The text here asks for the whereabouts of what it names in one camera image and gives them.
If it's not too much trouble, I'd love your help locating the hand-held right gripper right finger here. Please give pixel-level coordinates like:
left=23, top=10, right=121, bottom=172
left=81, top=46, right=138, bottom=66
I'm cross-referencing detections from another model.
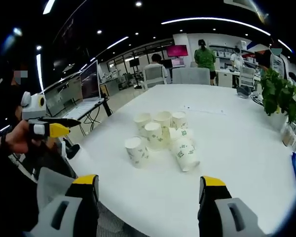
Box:
left=197, top=175, right=272, bottom=237

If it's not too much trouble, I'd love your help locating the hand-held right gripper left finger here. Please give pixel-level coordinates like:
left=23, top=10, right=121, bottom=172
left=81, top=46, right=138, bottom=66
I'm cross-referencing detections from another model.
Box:
left=23, top=174, right=100, bottom=237

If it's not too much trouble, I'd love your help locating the group of white paper cups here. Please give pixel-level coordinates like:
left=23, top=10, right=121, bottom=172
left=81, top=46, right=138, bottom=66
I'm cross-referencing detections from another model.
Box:
left=124, top=111, right=201, bottom=172

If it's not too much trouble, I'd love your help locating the person's left hand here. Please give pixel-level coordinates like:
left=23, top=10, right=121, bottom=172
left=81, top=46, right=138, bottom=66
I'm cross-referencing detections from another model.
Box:
left=4, top=120, right=50, bottom=154

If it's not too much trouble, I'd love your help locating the white side desk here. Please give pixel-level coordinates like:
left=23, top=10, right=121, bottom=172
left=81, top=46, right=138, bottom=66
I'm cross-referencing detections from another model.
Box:
left=61, top=97, right=106, bottom=119

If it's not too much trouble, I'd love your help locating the grey mesh chair seat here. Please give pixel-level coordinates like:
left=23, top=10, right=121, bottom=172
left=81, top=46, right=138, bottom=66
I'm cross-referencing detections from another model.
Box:
left=96, top=201, right=140, bottom=237

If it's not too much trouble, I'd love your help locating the large dark monitor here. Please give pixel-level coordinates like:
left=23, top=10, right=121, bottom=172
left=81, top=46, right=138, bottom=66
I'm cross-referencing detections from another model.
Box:
left=79, top=60, right=101, bottom=100

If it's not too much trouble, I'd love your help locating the white table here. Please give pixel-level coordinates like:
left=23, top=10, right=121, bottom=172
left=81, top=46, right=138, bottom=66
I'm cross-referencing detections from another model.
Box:
left=70, top=83, right=296, bottom=237

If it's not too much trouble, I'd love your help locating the person's dark clothing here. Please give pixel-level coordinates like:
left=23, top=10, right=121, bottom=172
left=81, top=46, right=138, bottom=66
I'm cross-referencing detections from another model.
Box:
left=0, top=138, right=41, bottom=237

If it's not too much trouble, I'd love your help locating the black screen on stand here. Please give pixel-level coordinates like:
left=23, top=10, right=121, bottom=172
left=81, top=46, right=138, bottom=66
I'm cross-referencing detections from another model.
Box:
left=129, top=58, right=141, bottom=89

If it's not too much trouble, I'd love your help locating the straight ceiling light strip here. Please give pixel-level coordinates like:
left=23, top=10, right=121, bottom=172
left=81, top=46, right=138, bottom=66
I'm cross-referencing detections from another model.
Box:
left=105, top=36, right=130, bottom=51

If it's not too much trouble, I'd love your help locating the white plant pot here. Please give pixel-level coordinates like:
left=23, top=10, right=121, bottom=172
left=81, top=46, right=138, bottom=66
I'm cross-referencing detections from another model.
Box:
left=280, top=122, right=296, bottom=150

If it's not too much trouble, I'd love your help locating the grey mesh office chair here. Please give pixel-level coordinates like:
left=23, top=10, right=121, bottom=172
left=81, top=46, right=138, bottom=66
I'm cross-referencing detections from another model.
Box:
left=142, top=65, right=167, bottom=90

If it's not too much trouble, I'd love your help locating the white paper sheet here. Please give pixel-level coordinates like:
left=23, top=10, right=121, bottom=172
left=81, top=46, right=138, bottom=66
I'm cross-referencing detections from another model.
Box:
left=180, top=105, right=227, bottom=116

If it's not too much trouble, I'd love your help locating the black desktop device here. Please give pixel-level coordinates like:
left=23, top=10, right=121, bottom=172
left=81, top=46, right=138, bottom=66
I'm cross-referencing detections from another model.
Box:
left=236, top=85, right=253, bottom=99

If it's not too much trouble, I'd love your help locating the green potted plant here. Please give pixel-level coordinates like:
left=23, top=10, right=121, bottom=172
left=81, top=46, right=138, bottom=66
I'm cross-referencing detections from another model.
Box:
left=259, top=68, right=296, bottom=129

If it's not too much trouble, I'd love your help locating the grey wide chair back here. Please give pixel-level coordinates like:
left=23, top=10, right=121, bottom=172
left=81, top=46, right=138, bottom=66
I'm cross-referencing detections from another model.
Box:
left=171, top=67, right=211, bottom=86

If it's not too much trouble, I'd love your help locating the long curved ceiling light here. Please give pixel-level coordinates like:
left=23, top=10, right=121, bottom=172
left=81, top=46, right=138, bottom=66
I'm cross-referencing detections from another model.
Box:
left=161, top=16, right=271, bottom=37

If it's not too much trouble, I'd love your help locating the pink wall screen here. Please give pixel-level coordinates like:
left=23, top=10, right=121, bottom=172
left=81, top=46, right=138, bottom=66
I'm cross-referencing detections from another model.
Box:
left=165, top=44, right=189, bottom=58

